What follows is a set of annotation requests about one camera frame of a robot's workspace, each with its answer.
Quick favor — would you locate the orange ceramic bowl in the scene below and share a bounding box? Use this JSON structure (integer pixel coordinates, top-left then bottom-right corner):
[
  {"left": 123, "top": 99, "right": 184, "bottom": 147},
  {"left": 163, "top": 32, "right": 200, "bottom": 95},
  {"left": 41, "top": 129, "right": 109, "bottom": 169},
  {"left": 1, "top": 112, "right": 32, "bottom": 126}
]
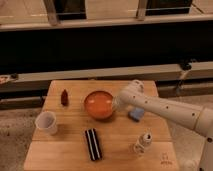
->
[{"left": 84, "top": 91, "right": 113, "bottom": 120}]

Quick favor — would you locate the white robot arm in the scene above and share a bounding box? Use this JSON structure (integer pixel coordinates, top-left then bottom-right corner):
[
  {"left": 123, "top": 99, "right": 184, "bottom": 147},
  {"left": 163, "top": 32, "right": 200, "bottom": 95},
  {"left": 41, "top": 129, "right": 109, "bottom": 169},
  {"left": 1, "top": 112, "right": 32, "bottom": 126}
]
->
[{"left": 113, "top": 80, "right": 213, "bottom": 171}]

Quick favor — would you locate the blue sponge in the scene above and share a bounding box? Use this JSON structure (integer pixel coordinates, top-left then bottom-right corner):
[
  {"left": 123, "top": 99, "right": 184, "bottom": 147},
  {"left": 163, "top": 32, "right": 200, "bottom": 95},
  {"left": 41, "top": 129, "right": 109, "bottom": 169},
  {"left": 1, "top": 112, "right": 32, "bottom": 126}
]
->
[{"left": 128, "top": 108, "right": 145, "bottom": 122}]

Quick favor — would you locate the wooden table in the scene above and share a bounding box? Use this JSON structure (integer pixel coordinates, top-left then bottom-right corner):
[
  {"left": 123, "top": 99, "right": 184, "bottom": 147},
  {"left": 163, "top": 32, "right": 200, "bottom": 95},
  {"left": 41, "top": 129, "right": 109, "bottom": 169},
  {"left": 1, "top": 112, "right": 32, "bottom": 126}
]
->
[{"left": 24, "top": 80, "right": 179, "bottom": 171}]

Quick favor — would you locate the small white bottle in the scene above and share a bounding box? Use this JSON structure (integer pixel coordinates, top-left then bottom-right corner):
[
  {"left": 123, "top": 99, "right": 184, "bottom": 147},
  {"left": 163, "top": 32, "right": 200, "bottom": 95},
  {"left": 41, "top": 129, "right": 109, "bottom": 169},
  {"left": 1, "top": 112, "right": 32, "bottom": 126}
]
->
[{"left": 133, "top": 132, "right": 152, "bottom": 154}]

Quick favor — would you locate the dark red small object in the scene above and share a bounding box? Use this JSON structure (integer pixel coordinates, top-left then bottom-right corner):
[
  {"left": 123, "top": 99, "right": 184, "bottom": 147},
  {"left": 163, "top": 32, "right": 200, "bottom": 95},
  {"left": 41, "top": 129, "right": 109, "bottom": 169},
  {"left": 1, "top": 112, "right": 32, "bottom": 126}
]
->
[{"left": 61, "top": 89, "right": 68, "bottom": 106}]

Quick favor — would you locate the white plastic cup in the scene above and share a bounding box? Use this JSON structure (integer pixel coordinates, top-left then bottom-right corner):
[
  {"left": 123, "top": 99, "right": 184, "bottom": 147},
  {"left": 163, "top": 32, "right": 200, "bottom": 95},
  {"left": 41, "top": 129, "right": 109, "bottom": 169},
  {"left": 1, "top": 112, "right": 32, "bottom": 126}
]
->
[{"left": 35, "top": 111, "right": 58, "bottom": 135}]

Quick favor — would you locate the black clamp on rail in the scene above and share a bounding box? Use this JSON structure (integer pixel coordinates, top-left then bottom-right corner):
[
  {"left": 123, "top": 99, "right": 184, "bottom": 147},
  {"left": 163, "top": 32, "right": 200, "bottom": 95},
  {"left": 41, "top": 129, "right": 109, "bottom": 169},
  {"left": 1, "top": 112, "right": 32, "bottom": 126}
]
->
[{"left": 180, "top": 59, "right": 197, "bottom": 71}]

